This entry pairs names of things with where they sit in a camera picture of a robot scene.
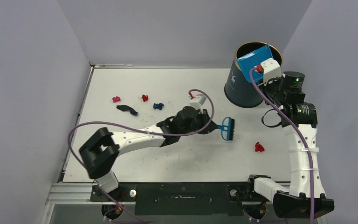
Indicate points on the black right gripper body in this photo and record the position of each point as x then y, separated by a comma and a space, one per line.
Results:
267, 87

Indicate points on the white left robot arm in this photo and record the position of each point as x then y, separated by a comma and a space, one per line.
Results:
101, 150

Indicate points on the small pink paper scrap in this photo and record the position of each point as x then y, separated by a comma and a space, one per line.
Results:
116, 99

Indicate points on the red paper scrap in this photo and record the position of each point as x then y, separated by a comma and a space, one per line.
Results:
144, 98
259, 147

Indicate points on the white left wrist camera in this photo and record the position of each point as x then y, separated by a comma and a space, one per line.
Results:
197, 102

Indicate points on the black paper scrap left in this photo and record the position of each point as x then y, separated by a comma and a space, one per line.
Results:
126, 108

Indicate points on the aluminium rail frame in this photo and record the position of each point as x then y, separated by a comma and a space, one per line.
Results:
74, 193

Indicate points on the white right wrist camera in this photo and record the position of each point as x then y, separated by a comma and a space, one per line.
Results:
270, 70

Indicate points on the dark blue gold-rimmed bin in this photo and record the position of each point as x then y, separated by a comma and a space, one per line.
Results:
237, 89

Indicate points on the red paper scrap right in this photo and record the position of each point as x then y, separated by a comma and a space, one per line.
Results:
259, 147

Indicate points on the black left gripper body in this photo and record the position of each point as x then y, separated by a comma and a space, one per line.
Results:
199, 122

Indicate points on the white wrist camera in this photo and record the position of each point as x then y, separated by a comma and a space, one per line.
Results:
270, 70
197, 102

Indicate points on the blue hand brush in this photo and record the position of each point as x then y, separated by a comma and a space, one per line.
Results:
227, 128

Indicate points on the dark blue paper scrap centre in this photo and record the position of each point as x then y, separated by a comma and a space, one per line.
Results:
158, 106

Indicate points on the blue plastic dustpan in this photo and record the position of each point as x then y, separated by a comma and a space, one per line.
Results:
253, 57

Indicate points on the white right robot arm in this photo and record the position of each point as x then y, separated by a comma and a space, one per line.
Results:
305, 198

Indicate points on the red paper scrap left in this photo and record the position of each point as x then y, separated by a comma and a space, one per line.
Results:
144, 98

